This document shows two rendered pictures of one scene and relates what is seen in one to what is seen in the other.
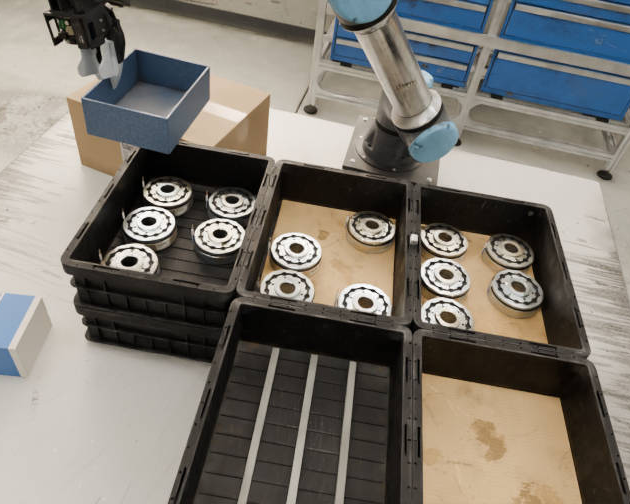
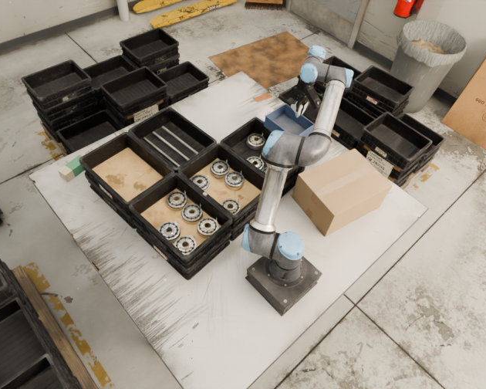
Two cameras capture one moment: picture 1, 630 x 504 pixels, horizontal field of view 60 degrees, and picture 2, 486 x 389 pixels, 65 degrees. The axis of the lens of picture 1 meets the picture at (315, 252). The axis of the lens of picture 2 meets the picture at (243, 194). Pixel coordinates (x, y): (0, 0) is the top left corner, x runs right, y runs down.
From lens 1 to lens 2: 1.99 m
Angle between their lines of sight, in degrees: 72
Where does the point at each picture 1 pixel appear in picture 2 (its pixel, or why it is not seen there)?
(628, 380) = (116, 279)
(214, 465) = (184, 135)
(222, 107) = (328, 191)
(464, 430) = (146, 183)
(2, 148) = (473, 229)
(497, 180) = (249, 344)
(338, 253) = (228, 195)
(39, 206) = not seen: hidden behind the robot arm
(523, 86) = not seen: outside the picture
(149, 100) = (296, 131)
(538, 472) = (123, 190)
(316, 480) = (165, 148)
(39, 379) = not seen: hidden behind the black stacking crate
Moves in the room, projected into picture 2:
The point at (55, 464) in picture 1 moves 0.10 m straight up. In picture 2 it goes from (218, 130) to (218, 117)
